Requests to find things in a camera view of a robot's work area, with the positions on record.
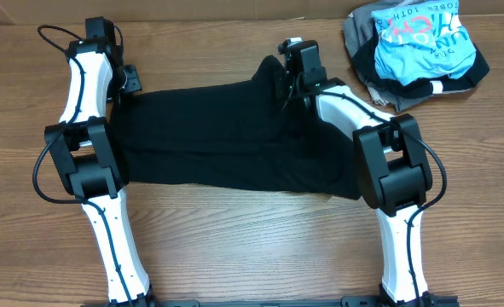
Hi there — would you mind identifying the grey folded garment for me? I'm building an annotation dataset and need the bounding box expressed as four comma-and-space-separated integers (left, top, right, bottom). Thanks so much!
342, 0, 440, 113

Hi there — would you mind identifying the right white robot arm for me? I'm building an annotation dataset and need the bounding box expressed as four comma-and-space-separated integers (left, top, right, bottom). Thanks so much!
278, 38, 437, 306

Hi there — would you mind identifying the black folded garment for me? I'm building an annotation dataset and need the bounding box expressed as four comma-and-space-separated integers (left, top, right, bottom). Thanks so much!
350, 37, 490, 99

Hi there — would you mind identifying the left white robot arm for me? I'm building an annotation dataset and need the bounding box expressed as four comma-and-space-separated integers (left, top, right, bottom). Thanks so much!
40, 17, 156, 306

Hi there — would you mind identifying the black t-shirt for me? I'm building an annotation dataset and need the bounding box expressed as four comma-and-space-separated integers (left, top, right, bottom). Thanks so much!
110, 55, 361, 200

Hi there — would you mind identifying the light blue printed t-shirt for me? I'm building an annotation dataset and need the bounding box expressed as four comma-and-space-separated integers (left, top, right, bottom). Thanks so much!
371, 0, 477, 86

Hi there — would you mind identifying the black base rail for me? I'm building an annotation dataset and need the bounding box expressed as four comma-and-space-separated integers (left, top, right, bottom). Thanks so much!
80, 294, 461, 307

